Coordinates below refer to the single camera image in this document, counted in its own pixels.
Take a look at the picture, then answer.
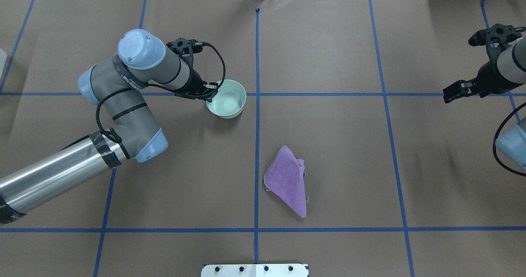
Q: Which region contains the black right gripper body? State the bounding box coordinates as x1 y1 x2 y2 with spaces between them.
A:
472 62 508 97

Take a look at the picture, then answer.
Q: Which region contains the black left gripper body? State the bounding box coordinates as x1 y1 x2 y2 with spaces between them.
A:
177 74 211 99

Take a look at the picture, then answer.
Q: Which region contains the mint green bowl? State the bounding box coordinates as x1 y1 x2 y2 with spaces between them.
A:
206 80 247 119

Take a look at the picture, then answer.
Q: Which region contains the purple cloth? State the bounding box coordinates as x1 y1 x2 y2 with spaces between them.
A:
263 145 307 219

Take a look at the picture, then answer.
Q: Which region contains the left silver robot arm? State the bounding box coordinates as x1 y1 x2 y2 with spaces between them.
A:
1 29 226 225

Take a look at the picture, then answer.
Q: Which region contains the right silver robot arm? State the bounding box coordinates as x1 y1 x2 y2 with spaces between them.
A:
442 33 525 176

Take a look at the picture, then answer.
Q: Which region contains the clear plastic box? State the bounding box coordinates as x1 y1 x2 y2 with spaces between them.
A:
0 48 8 76

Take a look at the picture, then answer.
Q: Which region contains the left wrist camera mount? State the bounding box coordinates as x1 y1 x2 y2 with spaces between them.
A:
166 37 204 57

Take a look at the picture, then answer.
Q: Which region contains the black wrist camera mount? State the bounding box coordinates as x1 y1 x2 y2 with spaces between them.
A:
468 23 526 46

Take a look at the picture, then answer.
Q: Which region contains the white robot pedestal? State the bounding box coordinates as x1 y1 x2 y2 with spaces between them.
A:
201 263 309 277

